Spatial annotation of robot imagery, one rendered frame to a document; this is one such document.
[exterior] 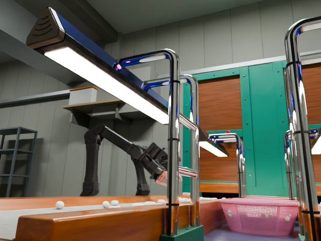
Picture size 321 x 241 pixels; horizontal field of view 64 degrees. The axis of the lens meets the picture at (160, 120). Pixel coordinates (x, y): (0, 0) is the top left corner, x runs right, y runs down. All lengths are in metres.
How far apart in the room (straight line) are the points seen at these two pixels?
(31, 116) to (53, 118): 0.58
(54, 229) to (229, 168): 1.84
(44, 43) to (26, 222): 0.31
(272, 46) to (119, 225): 3.61
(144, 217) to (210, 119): 1.76
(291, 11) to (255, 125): 2.34
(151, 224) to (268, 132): 1.67
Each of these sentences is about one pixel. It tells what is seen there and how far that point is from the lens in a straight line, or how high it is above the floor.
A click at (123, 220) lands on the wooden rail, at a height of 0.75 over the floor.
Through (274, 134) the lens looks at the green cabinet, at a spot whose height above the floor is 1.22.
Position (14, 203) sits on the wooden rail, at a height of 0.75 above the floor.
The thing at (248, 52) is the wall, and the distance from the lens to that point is 3.86.
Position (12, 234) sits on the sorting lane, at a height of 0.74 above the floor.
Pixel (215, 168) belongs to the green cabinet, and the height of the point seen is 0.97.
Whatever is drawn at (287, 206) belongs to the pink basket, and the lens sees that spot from 0.91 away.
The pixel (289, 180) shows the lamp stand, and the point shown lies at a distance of 1.46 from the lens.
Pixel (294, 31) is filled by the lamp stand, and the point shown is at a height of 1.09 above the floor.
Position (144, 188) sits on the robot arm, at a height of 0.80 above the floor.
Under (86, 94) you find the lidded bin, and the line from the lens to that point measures 4.06.
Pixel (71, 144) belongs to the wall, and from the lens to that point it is 4.65.
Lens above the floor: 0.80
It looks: 15 degrees up
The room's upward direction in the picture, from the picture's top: 2 degrees clockwise
